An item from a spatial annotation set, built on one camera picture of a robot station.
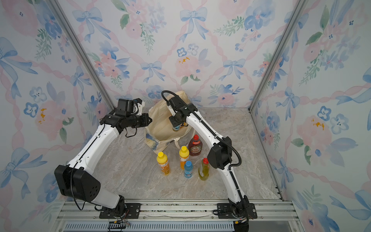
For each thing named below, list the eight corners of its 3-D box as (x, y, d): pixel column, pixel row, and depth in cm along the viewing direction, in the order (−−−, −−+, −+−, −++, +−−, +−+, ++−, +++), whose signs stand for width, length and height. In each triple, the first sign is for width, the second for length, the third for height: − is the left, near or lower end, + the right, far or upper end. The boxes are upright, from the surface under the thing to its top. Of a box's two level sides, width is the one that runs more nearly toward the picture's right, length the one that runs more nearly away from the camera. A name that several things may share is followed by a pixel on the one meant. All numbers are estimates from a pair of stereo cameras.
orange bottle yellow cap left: (162, 176, 87) (155, 159, 69) (162, 169, 89) (157, 151, 71) (170, 176, 87) (165, 159, 69) (170, 169, 89) (166, 152, 71)
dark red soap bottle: (193, 158, 95) (194, 143, 80) (189, 152, 97) (189, 137, 83) (201, 154, 97) (203, 138, 82) (197, 148, 99) (199, 132, 85)
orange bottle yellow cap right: (180, 170, 90) (178, 153, 71) (180, 164, 92) (179, 145, 74) (188, 170, 90) (189, 153, 71) (188, 164, 92) (189, 145, 74)
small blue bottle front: (185, 178, 87) (184, 168, 74) (185, 171, 89) (184, 160, 77) (191, 178, 87) (192, 168, 74) (191, 171, 89) (192, 160, 77)
